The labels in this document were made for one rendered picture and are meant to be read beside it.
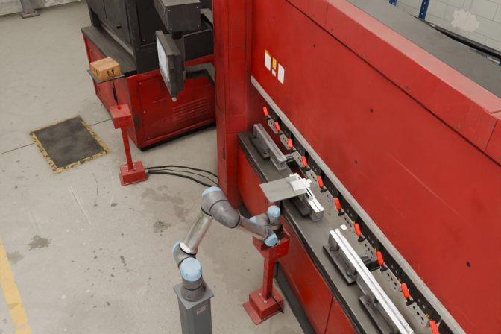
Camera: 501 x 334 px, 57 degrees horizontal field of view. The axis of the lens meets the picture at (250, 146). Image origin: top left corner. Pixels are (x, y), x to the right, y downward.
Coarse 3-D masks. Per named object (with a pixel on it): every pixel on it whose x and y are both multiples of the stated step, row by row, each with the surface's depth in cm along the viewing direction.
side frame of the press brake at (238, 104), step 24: (216, 0) 319; (240, 0) 310; (216, 24) 331; (240, 24) 320; (216, 48) 344; (240, 48) 331; (216, 72) 358; (240, 72) 343; (216, 96) 374; (240, 96) 356; (216, 120) 389; (240, 120) 370; (264, 120) 379
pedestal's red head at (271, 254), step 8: (256, 240) 303; (288, 240) 296; (256, 248) 308; (264, 248) 303; (272, 248) 292; (280, 248) 297; (288, 248) 302; (264, 256) 301; (272, 256) 297; (280, 256) 302
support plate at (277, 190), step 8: (264, 184) 309; (272, 184) 309; (280, 184) 309; (288, 184) 310; (264, 192) 303; (272, 192) 303; (280, 192) 303; (288, 192) 303; (296, 192) 303; (304, 192) 304; (272, 200) 297; (280, 200) 299
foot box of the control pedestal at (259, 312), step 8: (272, 288) 347; (256, 296) 342; (280, 296) 342; (248, 304) 348; (256, 304) 336; (264, 304) 336; (272, 304) 336; (280, 304) 342; (248, 312) 343; (256, 312) 342; (264, 312) 335; (272, 312) 342; (256, 320) 338; (264, 320) 338
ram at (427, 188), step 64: (256, 0) 306; (256, 64) 331; (320, 64) 245; (320, 128) 261; (384, 128) 203; (448, 128) 167; (384, 192) 214; (448, 192) 174; (448, 256) 182; (448, 320) 191
